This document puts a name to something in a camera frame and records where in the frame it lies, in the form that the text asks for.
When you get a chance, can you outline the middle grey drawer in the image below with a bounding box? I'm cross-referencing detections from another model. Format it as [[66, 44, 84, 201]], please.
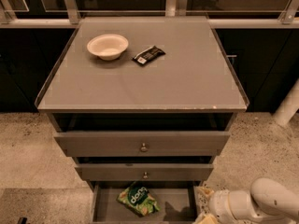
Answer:
[[76, 163, 213, 181]]

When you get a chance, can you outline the grey drawer cabinet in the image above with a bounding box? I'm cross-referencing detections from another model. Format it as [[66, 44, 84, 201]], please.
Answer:
[[35, 15, 250, 224]]

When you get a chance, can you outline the top grey drawer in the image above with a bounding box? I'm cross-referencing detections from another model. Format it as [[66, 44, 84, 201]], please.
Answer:
[[54, 131, 230, 157]]

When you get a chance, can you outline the white paper bowl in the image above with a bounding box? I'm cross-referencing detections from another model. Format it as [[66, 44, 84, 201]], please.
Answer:
[[87, 34, 129, 61]]

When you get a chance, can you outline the black snack bar wrapper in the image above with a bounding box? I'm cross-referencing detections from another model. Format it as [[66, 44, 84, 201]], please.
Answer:
[[133, 46, 165, 66]]

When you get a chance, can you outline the white pillar base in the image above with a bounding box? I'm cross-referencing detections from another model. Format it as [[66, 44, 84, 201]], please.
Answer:
[[273, 78, 299, 126]]

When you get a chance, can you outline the metal window railing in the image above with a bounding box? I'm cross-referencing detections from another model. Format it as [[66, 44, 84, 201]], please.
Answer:
[[0, 0, 299, 29]]

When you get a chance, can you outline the bottom grey drawer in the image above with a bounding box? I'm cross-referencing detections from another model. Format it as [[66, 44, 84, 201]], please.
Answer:
[[89, 182, 199, 224]]

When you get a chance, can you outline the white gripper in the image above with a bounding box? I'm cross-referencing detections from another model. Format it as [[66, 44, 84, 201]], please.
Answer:
[[193, 187, 252, 224]]

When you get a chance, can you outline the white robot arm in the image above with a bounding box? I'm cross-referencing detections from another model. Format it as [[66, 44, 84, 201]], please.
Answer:
[[192, 177, 299, 224]]

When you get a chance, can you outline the green rice chip bag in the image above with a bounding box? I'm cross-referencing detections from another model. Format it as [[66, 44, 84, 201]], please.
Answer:
[[117, 182, 160, 217]]

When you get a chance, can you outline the grey drawer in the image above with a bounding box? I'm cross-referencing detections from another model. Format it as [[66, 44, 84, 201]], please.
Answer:
[[89, 182, 199, 224], [54, 131, 230, 157], [76, 163, 213, 181]]

